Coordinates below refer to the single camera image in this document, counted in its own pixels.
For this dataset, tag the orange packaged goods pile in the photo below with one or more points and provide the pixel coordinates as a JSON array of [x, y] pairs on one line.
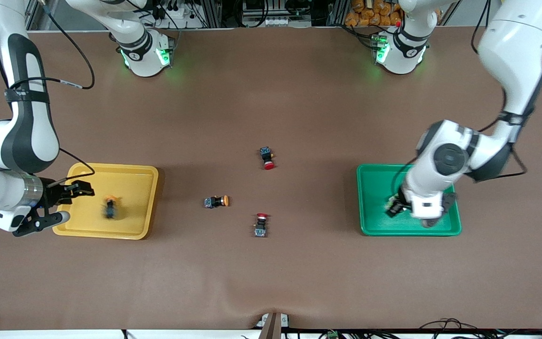
[[370, 16]]

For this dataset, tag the white power strip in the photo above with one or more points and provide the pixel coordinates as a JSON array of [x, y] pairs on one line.
[[275, 21]]

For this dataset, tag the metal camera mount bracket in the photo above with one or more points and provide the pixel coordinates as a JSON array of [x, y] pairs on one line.
[[273, 327]]

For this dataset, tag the yellow plastic tray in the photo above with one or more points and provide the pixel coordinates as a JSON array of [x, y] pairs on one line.
[[130, 221]]

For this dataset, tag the yellow-orange push button switch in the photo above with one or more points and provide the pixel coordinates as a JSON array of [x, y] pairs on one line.
[[110, 209], [214, 202]]

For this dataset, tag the green plastic tray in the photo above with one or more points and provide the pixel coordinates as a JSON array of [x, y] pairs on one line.
[[374, 188]]

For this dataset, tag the brown table cover mat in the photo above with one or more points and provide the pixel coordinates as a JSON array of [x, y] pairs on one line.
[[271, 273]]

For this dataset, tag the red push button switch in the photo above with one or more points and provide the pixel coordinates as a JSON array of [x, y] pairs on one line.
[[260, 228], [266, 154]]

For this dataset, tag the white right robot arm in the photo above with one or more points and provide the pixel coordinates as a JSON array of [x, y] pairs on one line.
[[31, 141]]

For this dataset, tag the aluminium frame upright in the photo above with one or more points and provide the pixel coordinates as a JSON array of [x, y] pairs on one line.
[[212, 12], [336, 12]]

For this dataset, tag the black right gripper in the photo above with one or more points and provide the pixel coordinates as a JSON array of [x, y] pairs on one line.
[[60, 194]]

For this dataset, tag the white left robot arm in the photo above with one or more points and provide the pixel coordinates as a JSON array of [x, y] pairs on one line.
[[511, 47]]

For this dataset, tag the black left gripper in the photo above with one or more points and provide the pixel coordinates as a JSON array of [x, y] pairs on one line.
[[396, 205]]

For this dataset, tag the green white push button switch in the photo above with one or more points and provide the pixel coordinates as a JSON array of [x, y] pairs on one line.
[[390, 204]]

